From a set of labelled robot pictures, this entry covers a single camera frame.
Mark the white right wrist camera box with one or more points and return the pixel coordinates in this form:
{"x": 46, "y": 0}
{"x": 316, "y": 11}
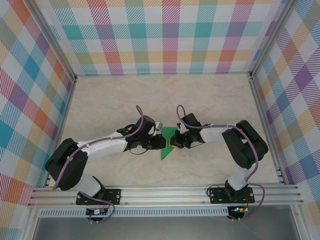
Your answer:
{"x": 180, "y": 126}

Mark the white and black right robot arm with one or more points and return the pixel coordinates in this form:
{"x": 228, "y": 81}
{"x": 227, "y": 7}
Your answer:
{"x": 245, "y": 145}

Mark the small circuit board with light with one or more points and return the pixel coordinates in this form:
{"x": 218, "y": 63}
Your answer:
{"x": 238, "y": 209}

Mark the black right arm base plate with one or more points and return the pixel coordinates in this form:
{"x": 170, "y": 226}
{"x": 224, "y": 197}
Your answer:
{"x": 217, "y": 196}

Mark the grey metal shelf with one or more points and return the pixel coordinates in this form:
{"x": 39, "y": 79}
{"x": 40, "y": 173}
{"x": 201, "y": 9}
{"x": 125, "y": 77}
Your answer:
{"x": 162, "y": 228}

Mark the green paper sheet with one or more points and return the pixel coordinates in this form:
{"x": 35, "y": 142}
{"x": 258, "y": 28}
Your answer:
{"x": 168, "y": 132}

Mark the small black circuit board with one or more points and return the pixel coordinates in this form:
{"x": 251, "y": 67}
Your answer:
{"x": 95, "y": 212}

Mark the aluminium corner post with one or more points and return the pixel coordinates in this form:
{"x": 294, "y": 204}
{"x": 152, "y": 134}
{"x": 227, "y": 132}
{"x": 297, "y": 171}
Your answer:
{"x": 272, "y": 40}
{"x": 50, "y": 37}

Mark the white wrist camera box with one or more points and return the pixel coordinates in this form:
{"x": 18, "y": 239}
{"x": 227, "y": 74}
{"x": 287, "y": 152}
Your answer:
{"x": 180, "y": 126}
{"x": 159, "y": 125}

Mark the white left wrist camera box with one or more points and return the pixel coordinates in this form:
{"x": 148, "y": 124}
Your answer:
{"x": 159, "y": 125}

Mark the long aluminium mounting rail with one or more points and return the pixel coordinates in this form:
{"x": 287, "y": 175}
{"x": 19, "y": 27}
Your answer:
{"x": 162, "y": 196}

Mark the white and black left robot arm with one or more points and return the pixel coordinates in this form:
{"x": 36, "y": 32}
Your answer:
{"x": 67, "y": 165}

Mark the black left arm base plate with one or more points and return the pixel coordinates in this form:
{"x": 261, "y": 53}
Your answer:
{"x": 113, "y": 196}

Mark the aluminium side rail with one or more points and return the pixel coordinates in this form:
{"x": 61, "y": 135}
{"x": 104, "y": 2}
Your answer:
{"x": 260, "y": 107}
{"x": 67, "y": 105}

